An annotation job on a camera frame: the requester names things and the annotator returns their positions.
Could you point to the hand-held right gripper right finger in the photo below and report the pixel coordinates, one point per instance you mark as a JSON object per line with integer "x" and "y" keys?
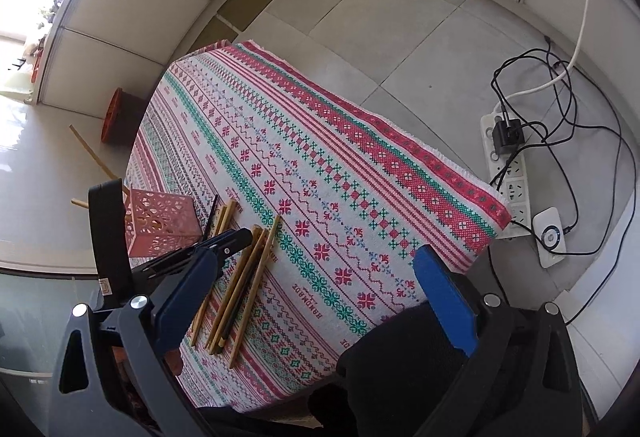
{"x": 445, "y": 302}

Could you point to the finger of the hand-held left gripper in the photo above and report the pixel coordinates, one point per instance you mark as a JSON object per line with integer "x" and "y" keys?
{"x": 230, "y": 242}

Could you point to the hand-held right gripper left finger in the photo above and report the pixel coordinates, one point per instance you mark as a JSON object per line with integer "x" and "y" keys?
{"x": 187, "y": 302}

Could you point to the bunch of wooden chopsticks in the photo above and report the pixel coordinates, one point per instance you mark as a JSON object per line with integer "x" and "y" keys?
{"x": 257, "y": 252}

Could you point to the black chopstick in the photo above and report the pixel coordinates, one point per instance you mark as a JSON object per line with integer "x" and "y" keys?
{"x": 210, "y": 215}

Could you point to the pink perforated basket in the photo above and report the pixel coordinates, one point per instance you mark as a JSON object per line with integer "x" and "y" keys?
{"x": 155, "y": 222}

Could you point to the wooden stick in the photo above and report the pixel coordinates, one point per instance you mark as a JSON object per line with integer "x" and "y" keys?
{"x": 92, "y": 152}
{"x": 80, "y": 203}

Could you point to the dark cloth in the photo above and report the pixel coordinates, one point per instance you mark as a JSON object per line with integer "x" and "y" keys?
{"x": 395, "y": 357}

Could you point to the brown trash bin red liner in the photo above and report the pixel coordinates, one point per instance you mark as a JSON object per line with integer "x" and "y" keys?
{"x": 122, "y": 122}

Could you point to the white power bank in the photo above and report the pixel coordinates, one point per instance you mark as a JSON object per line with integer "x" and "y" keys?
{"x": 550, "y": 237}

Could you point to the red green patterned tablecloth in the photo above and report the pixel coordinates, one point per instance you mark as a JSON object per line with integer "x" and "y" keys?
{"x": 350, "y": 197}

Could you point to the white power strip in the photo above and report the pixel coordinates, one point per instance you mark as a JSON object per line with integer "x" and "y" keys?
{"x": 511, "y": 177}

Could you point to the black charger plug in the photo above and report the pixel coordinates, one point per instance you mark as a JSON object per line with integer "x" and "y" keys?
{"x": 507, "y": 137}

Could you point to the white kitchen cabinets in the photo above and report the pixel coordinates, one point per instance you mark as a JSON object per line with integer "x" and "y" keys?
{"x": 150, "y": 17}

